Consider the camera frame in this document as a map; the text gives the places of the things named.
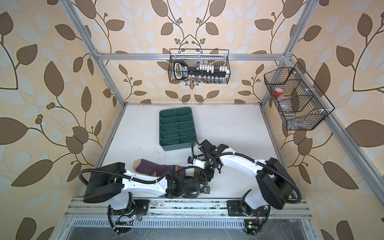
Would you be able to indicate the green striped sock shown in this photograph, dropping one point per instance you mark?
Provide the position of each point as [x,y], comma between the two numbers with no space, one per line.
[198,172]

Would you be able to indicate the black socket set holder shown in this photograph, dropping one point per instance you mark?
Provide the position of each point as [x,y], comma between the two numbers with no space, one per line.
[199,72]

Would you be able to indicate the right black wire basket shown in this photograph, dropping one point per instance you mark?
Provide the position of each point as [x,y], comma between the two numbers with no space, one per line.
[303,106]

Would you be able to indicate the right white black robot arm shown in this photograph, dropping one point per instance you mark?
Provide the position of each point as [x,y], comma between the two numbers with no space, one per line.
[274,189]

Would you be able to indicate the back black wire basket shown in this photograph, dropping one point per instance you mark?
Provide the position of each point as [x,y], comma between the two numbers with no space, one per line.
[216,57]

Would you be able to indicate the black wire basket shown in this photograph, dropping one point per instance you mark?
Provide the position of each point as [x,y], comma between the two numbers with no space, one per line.
[303,106]
[216,57]

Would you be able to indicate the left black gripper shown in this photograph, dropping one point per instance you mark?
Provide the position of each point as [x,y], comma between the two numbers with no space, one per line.
[191,196]

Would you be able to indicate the green plastic divided tray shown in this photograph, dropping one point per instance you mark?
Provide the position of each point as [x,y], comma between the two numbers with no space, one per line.
[176,129]

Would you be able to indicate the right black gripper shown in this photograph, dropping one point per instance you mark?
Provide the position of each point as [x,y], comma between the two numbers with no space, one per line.
[205,175]

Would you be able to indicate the red capped clear container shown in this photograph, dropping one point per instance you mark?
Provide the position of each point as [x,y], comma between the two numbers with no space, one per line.
[278,92]

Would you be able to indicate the purple striped sock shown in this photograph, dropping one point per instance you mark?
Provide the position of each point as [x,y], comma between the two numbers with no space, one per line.
[149,168]

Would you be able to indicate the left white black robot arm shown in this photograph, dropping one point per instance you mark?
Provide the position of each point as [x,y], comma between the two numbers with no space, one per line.
[114,185]

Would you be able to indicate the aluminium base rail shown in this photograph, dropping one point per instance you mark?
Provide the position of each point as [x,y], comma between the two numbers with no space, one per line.
[188,209]

